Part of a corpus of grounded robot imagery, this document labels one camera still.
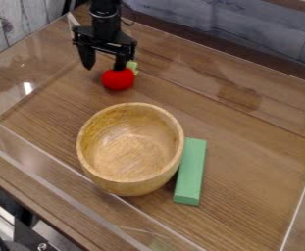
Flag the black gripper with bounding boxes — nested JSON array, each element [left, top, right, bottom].
[[72, 25, 138, 71]]

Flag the red plush fruit green stem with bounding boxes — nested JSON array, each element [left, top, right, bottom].
[[100, 61, 139, 90]]

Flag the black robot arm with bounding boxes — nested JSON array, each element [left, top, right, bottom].
[[71, 0, 138, 71]]

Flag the wooden bowl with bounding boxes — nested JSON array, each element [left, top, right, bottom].
[[76, 102, 185, 196]]

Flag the clear acrylic tray walls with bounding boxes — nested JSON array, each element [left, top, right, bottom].
[[0, 20, 305, 251]]

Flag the green rectangular block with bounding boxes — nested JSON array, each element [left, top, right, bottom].
[[173, 138, 208, 206]]

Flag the clear acrylic corner bracket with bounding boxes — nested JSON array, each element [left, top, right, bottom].
[[67, 12, 80, 28]]

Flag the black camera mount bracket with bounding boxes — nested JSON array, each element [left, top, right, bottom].
[[13, 219, 59, 251]]

